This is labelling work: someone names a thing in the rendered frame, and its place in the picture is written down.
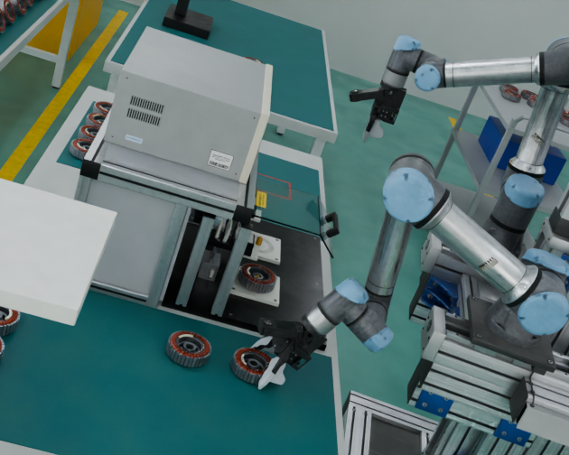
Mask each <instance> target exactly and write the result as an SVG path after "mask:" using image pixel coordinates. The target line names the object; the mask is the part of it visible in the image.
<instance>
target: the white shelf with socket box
mask: <svg viewBox="0 0 569 455"><path fill-rule="evenodd" d="M116 218H117V213H116V212H115V211H111V210H108V209H102V208H100V207H96V206H93V205H90V204H87V203H84V202H80V201H77V200H72V199H69V198H65V197H62V196H59V195H56V194H52V193H49V192H47V191H43V190H37V189H35V188H31V187H28V186H25V185H22V184H19V183H15V182H12V181H7V180H4V179H0V306H2V307H6V308H8V309H12V310H16V311H21V312H25V313H29V314H32V315H35V316H39V317H42V318H45V319H49V320H55V321H58V322H61V323H65V324H69V325H71V326H74V325H75V323H76V320H77V318H78V316H79V312H80V310H81V307H82V305H83V302H84V301H85V298H86V296H87V293H88V291H89V287H90V285H91V283H92V280H93V277H94V275H95V272H96V271H97V268H98V264H99V262H100V259H101V257H102V255H103V253H104V250H105V248H106V245H107V241H108V240H109V237H110V235H111V232H112V229H113V227H114V225H115V221H116Z"/></svg>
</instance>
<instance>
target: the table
mask: <svg viewBox="0 0 569 455"><path fill-rule="evenodd" d="M67 3H69V7H68V12H67V15H66V20H65V24H64V28H63V33H62V36H61V45H60V48H59V53H58V55H57V54H54V53H51V52H48V51H44V50H40V49H37V48H34V47H32V46H29V45H26V44H27V43H28V42H29V41H30V40H31V39H32V38H33V37H34V36H35V35H36V34H37V33H38V32H39V31H40V30H41V29H42V28H43V27H44V26H45V25H46V24H47V23H48V22H49V21H50V20H51V19H52V18H53V17H54V16H55V15H56V14H57V13H58V12H59V11H60V10H61V9H62V8H63V7H64V6H65V5H66V4H67ZM78 8H79V0H10V1H9V0H0V71H1V70H2V69H3V68H4V67H5V66H6V65H7V64H8V63H9V62H10V61H11V60H12V58H13V57H14V56H15V55H16V54H17V53H18V52H19V51H20V52H23V53H27V54H30V55H32V56H35V57H38V58H42V59H45V60H49V61H52V62H56V66H55V71H54V74H53V79H52V83H51V85H52V87H53V88H60V86H61V83H62V78H63V74H64V70H65V66H66V61H67V58H68V53H69V49H70V42H71V37H72V34H73V29H74V25H75V21H76V17H77V12H78Z"/></svg>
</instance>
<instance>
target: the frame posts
mask: <svg viewBox="0 0 569 455"><path fill-rule="evenodd" d="M215 217H216V215H214V214H210V213H208V212H205V211H204V214H203V218H202V221H201V225H200V228H199V231H198V234H197V236H196V239H195V242H194V246H193V249H192V251H191V256H190V259H189V262H188V264H187V267H186V270H185V274H184V277H183V279H182V284H181V287H180V290H179V292H178V295H177V298H176V303H175V304H178V305H180V304H182V306H184V307H186V305H187V302H188V300H189V297H190V294H191V289H192V286H193V284H194V281H195V278H196V275H197V273H198V270H199V267H200V264H201V259H202V257H203V254H204V251H205V248H206V245H207V243H208V240H209V237H210V232H211V230H212V227H213V223H214V220H215ZM252 230H253V224H250V223H249V225H247V224H244V223H241V225H240V228H239V231H238V235H237V237H236V240H235V243H234V246H233V248H232V251H231V254H230V257H229V260H228V263H227V266H226V269H225V272H224V274H223V277H222V280H221V282H220V285H219V289H218V292H217V295H216V298H215V301H214V303H213V305H212V308H211V314H213V315H215V313H216V314H218V316H220V317H221V316H222V313H223V311H224V309H225V306H226V303H227V300H228V297H229V294H230V291H231V288H232V285H233V283H234V281H235V278H236V275H237V272H238V269H239V266H240V263H241V260H242V257H243V255H244V253H245V250H246V247H247V242H248V240H249V238H250V235H251V232H252Z"/></svg>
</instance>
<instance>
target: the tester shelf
mask: <svg viewBox="0 0 569 455"><path fill-rule="evenodd" d="M110 112H111V109H110V111H109V113H108V114H107V117H106V119H105V121H104V123H103V124H102V126H101V127H100V129H99V131H98V133H97V135H96V137H95V139H94V141H93V143H92V144H91V146H90V148H89V150H88V152H87V153H86V155H85V157H84V159H83V162H82V165H81V169H80V173H79V175H82V176H85V177H89V178H91V179H94V180H99V181H103V182H107V183H110V184H113V185H116V186H119V187H123V188H126V189H129V190H134V191H137V192H141V193H143V194H147V195H150V196H153V197H156V198H159V199H162V200H168V201H171V202H174V203H177V204H181V205H183V206H186V207H190V208H193V209H198V210H201V211H205V212H208V213H210V214H214V215H217V216H221V217H223V218H229V219H232V220H235V221H237V222H240V223H244V224H247V225H249V222H250V219H251V217H252V214H253V212H254V205H255V194H256V184H257V164H258V153H259V148H258V151H257V155H256V158H255V160H254V163H253V166H252V169H251V172H250V174H249V177H248V180H247V184H245V183H241V182H239V181H234V180H231V179H229V178H225V177H222V176H219V175H216V174H213V173H210V172H205V171H202V170H199V169H195V168H192V167H190V166H186V165H183V164H180V163H177V162H172V161H169V160H165V159H163V158H160V157H156V156H153V155H151V154H147V153H142V152H139V151H136V150H133V149H130V148H126V147H124V146H121V145H117V144H112V143H110V142H106V141H104V137H105V133H106V130H107V123H108V119H109V116H110Z"/></svg>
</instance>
